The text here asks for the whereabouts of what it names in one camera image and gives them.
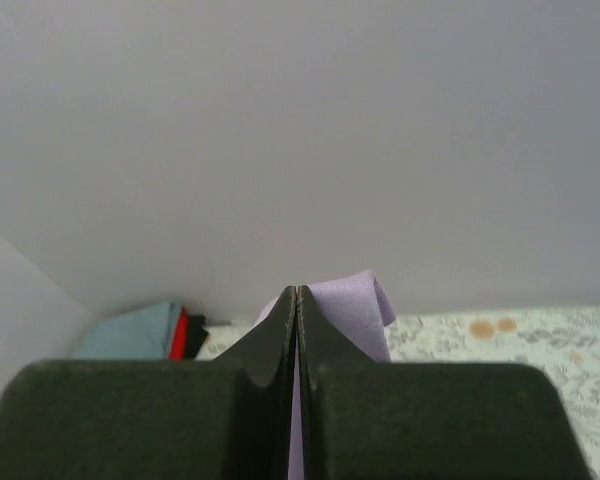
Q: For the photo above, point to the floral table cloth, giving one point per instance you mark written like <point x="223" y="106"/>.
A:
<point x="564" y="343"/>

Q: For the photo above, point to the purple t shirt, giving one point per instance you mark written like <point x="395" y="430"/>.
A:
<point x="336" y="411"/>

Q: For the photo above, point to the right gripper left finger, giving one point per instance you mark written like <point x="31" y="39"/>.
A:
<point x="228" y="418"/>

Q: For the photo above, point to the folded red t shirt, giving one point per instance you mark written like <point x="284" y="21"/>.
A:
<point x="179" y="338"/>

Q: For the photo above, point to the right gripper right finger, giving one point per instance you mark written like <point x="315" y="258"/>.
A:
<point x="464" y="420"/>

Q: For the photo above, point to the folded grey-blue t shirt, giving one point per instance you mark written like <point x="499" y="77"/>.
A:
<point x="142" y="334"/>

